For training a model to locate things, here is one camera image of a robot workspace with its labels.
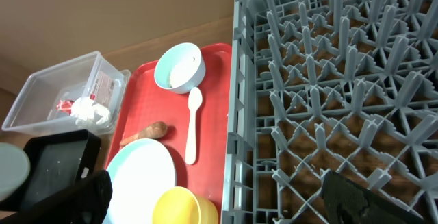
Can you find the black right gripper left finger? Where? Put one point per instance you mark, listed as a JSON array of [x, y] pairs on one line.
[[85, 202]]

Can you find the grey dishwasher rack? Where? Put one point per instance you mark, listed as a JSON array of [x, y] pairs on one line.
[[348, 86]]

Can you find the light blue bowl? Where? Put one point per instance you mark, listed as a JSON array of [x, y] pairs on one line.
[[180, 69]]

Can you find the black plastic tray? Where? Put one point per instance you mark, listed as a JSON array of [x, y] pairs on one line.
[[57, 162]]

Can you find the white tissue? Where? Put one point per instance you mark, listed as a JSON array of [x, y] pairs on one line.
[[89, 112]]

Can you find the red serving tray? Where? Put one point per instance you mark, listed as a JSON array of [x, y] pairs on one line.
[[145, 103]]

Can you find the red snack wrapper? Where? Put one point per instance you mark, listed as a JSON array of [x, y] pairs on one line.
[[65, 106]]

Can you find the clear plastic bin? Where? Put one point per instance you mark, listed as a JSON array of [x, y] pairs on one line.
[[90, 75]]

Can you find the light blue plate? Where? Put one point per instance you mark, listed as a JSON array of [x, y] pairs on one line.
[[140, 173]]

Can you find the yellow plastic cup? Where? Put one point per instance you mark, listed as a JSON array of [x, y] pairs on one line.
[[181, 206]]

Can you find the green bowl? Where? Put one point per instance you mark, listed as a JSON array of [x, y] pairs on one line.
[[15, 168]]

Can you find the orange carrot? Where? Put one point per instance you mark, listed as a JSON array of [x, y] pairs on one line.
[[154, 131]]

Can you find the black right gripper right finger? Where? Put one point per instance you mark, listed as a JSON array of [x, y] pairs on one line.
[[349, 203]]

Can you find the white plastic spoon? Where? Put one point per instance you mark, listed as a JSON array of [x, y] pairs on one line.
[[195, 100]]

